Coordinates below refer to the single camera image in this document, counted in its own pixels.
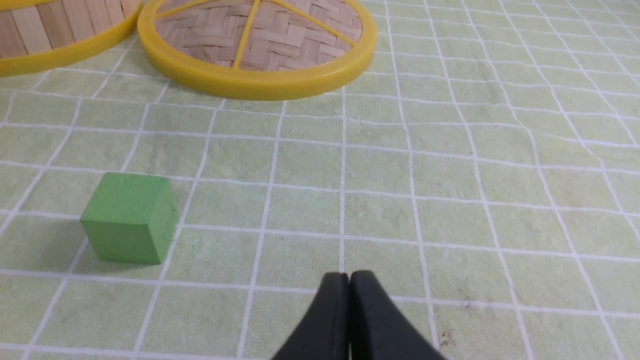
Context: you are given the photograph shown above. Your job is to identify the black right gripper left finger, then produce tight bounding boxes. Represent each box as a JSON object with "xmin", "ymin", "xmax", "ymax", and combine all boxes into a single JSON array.
[{"xmin": 272, "ymin": 272, "xmax": 350, "ymax": 360}]

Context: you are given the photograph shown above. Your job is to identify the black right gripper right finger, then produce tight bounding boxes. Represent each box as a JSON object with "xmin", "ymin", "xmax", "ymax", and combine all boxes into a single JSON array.
[{"xmin": 350, "ymin": 270, "xmax": 444, "ymax": 360}]

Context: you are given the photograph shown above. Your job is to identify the green checkered tablecloth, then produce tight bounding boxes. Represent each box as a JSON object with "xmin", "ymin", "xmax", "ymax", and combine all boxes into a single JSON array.
[{"xmin": 0, "ymin": 0, "xmax": 640, "ymax": 360}]

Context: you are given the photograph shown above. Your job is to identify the green cube block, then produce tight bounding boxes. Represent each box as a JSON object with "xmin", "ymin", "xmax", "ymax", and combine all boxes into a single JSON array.
[{"xmin": 80, "ymin": 172, "xmax": 179, "ymax": 265}]

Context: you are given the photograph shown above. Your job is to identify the woven bamboo steamer lid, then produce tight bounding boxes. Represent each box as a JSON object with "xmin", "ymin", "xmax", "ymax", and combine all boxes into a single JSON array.
[{"xmin": 137, "ymin": 0, "xmax": 377, "ymax": 101}]

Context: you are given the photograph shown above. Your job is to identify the yellow-rimmed bamboo steamer basket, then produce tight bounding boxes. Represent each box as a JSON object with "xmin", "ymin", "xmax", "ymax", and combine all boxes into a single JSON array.
[{"xmin": 0, "ymin": 0, "xmax": 143, "ymax": 77}]

